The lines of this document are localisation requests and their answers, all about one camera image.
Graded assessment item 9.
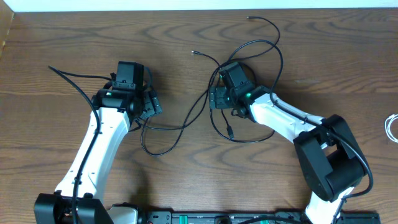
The white usb cable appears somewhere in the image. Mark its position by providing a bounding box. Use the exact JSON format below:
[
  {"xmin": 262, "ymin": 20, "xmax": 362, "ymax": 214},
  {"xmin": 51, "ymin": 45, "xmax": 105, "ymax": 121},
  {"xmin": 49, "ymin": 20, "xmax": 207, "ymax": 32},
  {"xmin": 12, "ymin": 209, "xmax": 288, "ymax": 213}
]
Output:
[{"xmin": 384, "ymin": 113, "xmax": 398, "ymax": 144}]

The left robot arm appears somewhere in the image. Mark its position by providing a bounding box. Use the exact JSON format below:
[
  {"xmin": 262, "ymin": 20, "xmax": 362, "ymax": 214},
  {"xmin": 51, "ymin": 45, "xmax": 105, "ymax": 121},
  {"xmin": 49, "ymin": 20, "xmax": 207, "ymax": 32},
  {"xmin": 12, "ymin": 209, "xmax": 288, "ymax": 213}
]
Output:
[{"xmin": 34, "ymin": 61, "xmax": 162, "ymax": 223}]

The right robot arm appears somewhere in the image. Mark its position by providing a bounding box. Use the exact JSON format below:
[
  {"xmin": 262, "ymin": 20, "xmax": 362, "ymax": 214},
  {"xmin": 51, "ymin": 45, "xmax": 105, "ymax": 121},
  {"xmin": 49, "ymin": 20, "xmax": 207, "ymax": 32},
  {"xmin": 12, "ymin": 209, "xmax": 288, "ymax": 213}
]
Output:
[{"xmin": 209, "ymin": 62, "xmax": 370, "ymax": 223}]

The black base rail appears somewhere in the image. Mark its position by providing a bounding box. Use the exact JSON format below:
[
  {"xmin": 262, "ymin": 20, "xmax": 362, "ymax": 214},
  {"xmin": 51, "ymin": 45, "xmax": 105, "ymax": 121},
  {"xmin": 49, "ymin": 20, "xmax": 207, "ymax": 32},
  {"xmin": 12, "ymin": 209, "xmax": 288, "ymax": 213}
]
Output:
[{"xmin": 137, "ymin": 211, "xmax": 381, "ymax": 224}]

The black usb cable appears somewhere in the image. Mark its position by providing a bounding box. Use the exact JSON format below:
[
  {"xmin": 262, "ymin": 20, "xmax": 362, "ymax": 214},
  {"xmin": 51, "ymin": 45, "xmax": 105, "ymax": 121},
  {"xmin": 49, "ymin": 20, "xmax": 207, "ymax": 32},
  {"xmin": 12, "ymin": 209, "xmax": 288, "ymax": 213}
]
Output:
[
  {"xmin": 191, "ymin": 50, "xmax": 276, "ymax": 144},
  {"xmin": 136, "ymin": 16, "xmax": 280, "ymax": 157}
]

